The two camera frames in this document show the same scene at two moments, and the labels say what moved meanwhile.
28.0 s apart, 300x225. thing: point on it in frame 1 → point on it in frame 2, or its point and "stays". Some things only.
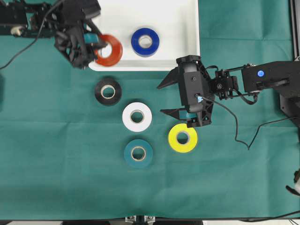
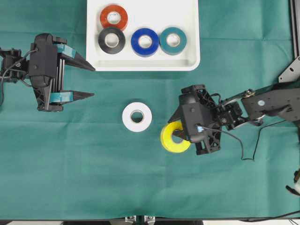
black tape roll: (100, 96) → (114, 50)
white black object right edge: (296, 190) stays
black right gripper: (221, 84) → (202, 120)
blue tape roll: (148, 51) stays
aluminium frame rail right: (294, 7) stays
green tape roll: (147, 151) → (168, 49)
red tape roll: (117, 51) → (113, 8)
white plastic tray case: (176, 22) stays
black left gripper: (69, 22) → (46, 70)
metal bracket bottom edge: (140, 220) stays
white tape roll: (131, 125) stays
